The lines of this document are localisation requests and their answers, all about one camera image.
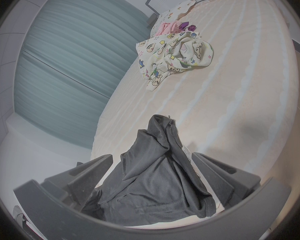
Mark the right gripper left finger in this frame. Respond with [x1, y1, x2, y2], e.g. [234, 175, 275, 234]
[42, 154, 113, 206]

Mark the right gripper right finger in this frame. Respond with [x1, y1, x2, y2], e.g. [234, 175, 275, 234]
[191, 152, 261, 207]

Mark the black T-shirt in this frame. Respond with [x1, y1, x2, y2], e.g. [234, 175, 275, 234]
[81, 114, 217, 221]

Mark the bed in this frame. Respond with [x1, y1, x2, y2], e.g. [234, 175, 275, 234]
[90, 0, 298, 228]

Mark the blue-green curtain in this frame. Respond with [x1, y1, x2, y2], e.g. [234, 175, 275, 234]
[14, 51, 110, 149]
[22, 0, 153, 98]

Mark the white printed pyjama top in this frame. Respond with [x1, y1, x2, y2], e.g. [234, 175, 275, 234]
[136, 31, 214, 92]

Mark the purple garment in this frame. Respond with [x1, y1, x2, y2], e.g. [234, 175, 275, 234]
[179, 21, 197, 32]

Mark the pink garment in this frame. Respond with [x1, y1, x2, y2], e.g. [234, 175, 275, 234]
[157, 21, 184, 36]

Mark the grey bedside table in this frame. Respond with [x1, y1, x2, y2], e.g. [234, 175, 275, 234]
[147, 14, 160, 29]

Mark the white printed pillow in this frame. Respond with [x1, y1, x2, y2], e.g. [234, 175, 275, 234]
[150, 0, 197, 36]

